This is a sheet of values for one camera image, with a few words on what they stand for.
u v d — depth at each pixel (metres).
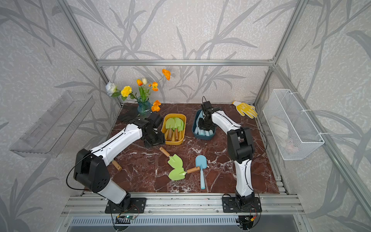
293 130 0.61
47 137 0.64
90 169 0.43
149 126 0.61
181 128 1.02
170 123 1.01
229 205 0.73
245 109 1.17
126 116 1.11
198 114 1.03
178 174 0.85
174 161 0.91
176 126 1.02
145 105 1.00
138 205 0.74
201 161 0.89
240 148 0.55
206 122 0.83
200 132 0.96
